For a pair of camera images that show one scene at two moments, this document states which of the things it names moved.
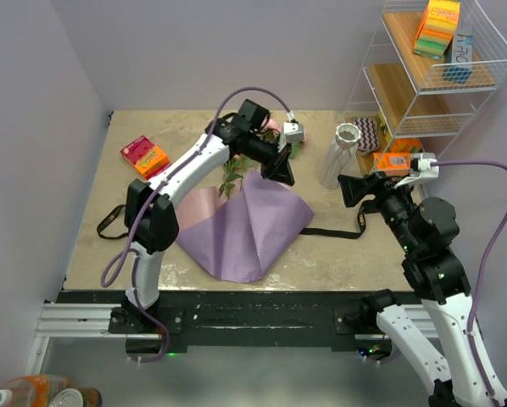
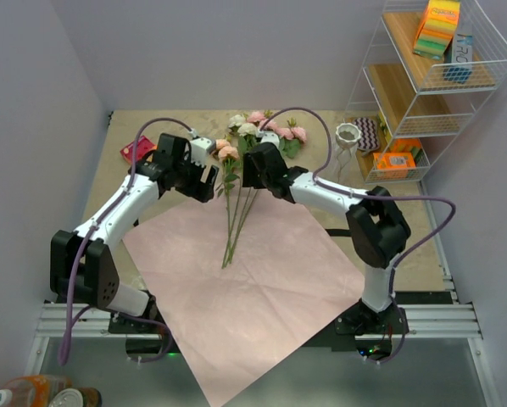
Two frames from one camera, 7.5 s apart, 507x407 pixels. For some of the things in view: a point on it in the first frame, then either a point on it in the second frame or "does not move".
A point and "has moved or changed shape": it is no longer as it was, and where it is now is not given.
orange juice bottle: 30,391 does not move
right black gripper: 354,187 → 248,178
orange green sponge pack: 409,145 does not move
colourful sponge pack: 437,29 does not move
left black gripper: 279,170 → 199,190
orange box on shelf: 392,164 does not move
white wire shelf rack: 430,67 does not move
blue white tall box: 458,58 does not move
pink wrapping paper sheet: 197,205 has moved or changed shape
